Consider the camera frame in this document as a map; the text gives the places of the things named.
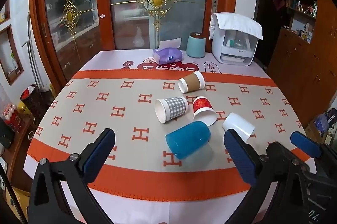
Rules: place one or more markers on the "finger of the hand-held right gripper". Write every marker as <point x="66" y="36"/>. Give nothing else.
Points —
<point x="279" y="151"/>
<point x="305" y="143"/>

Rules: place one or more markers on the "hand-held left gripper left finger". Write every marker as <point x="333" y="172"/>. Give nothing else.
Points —
<point x="97" y="158"/>

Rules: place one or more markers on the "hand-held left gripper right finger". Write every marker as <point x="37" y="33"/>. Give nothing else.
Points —
<point x="240" y="158"/>

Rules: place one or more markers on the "blue plastic cup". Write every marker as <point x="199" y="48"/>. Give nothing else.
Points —
<point x="188" y="139"/>

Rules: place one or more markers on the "white cup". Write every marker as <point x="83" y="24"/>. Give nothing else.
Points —
<point x="238" y="124"/>

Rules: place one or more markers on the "red paper cup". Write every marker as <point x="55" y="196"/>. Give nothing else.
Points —
<point x="203" y="111"/>

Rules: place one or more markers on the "grey checked paper cup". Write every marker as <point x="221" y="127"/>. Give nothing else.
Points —
<point x="173" y="107"/>

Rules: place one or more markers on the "brown sleeved paper cup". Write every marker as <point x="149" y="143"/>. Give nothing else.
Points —
<point x="192" y="81"/>

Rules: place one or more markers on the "cardboard boxes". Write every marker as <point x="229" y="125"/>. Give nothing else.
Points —
<point x="322" y="122"/>

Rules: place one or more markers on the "orange beige patterned blanket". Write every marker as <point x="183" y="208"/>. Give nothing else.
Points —
<point x="105" y="97"/>

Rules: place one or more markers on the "wooden side table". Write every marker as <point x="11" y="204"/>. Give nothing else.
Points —
<point x="18" y="142"/>

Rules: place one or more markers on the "wooden shelf cabinet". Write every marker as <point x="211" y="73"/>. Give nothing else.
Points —
<point x="297" y="63"/>

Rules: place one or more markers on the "red black bin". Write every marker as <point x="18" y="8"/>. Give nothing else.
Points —
<point x="31" y="100"/>

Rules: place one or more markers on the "red pack of bottles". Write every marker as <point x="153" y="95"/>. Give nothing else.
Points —
<point x="13" y="117"/>

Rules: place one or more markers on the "white countertop appliance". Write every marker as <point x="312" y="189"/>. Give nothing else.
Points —
<point x="237" y="51"/>

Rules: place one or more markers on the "wooden framed glass door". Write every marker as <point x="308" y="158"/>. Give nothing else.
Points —
<point x="126" y="16"/>
<point x="79" y="40"/>

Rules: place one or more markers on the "teal canister with brown lid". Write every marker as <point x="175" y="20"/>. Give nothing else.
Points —
<point x="196" y="46"/>

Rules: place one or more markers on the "metal mop pole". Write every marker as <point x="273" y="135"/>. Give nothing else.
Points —
<point x="33" y="55"/>

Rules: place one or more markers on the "purple tissue pack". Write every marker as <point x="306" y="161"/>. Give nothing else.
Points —
<point x="167" y="55"/>

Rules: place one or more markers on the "white cloth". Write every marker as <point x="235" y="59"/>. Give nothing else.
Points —
<point x="237" y="23"/>

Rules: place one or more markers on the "wooden framed wall niche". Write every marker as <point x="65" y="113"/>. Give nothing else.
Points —
<point x="10" y="55"/>

